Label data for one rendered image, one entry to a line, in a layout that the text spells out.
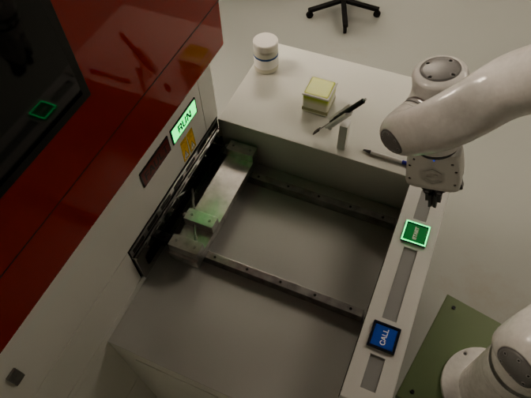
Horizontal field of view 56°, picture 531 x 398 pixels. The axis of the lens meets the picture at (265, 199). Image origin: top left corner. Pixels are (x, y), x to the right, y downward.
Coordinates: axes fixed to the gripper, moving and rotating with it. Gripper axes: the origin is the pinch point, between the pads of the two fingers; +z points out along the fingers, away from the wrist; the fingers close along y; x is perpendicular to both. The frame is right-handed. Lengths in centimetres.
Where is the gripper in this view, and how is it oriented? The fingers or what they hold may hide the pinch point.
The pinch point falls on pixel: (433, 196)
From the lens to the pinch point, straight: 106.7
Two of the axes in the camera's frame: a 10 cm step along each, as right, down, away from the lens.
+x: 4.0, -7.7, 5.1
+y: 8.9, 1.9, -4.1
